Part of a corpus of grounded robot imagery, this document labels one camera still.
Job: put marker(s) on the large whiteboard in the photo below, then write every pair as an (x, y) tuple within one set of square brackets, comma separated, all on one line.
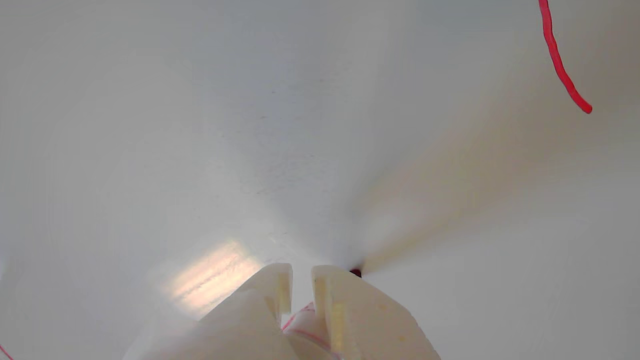
[(300, 125)]

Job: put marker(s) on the red whiteboard marker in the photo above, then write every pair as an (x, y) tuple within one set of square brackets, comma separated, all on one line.
[(307, 332)]

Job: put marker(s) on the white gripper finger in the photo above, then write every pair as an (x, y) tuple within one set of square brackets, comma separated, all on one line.
[(240, 325), (370, 325)]

